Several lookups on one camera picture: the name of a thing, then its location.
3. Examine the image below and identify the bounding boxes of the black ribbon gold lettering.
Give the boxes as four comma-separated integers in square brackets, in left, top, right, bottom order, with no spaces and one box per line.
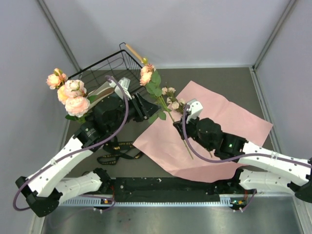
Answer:
[97,137,144,165]

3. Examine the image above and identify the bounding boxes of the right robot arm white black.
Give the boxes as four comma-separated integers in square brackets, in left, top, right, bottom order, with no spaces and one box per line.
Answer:
[173,117,312,203]

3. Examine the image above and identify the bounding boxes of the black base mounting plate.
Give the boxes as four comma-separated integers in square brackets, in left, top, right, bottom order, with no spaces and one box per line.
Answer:
[111,177,234,195]

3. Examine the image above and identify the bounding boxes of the eucalyptus pink flower sprig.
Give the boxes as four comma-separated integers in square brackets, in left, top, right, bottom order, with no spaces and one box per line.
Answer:
[139,57,195,160]

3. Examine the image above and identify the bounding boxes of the pale pink peony stem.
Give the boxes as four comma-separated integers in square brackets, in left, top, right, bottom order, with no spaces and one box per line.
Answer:
[62,79,98,122]

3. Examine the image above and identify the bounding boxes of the small pink rose sprig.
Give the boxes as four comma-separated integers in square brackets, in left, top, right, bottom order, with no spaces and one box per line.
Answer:
[161,86,213,158]

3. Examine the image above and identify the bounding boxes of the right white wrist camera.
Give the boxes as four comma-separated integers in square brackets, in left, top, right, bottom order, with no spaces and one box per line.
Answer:
[186,99,203,123]

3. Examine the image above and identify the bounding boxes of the pink wrapping paper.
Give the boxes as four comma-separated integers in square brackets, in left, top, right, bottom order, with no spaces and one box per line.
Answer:
[134,81,273,183]

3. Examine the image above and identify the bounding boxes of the grey slotted cable duct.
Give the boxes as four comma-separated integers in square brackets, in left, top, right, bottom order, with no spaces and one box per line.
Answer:
[60,196,247,209]

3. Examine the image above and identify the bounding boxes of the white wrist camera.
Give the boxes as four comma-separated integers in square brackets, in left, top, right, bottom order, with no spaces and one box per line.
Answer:
[186,99,203,123]
[107,77,132,100]

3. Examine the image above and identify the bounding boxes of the peach rose flower stem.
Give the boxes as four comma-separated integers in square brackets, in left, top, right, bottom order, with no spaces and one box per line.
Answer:
[46,68,72,105]

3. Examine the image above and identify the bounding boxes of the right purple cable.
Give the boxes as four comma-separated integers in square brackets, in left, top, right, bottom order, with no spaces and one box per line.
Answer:
[182,104,312,213]

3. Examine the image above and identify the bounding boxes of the purple cable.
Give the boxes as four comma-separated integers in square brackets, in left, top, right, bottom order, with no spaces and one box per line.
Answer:
[182,104,312,213]
[13,75,130,213]

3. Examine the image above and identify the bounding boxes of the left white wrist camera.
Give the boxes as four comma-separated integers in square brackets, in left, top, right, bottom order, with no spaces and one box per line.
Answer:
[107,77,132,100]

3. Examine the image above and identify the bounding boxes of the black wire basket wooden handles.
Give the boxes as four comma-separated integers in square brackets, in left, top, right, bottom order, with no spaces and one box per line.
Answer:
[69,42,147,97]

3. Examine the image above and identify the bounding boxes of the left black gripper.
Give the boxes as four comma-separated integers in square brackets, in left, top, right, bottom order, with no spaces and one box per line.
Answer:
[108,92,161,134]

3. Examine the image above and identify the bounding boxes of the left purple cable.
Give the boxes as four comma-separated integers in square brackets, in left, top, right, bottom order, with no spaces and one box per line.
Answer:
[13,75,130,213]

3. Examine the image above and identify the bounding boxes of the white plate in basket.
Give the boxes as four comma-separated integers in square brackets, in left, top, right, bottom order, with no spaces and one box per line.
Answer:
[88,81,114,97]

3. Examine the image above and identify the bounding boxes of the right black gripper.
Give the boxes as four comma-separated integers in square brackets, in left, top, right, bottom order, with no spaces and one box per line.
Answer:
[174,112,214,152]

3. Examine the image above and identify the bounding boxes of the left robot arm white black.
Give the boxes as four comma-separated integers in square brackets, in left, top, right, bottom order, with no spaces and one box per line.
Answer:
[16,93,160,217]

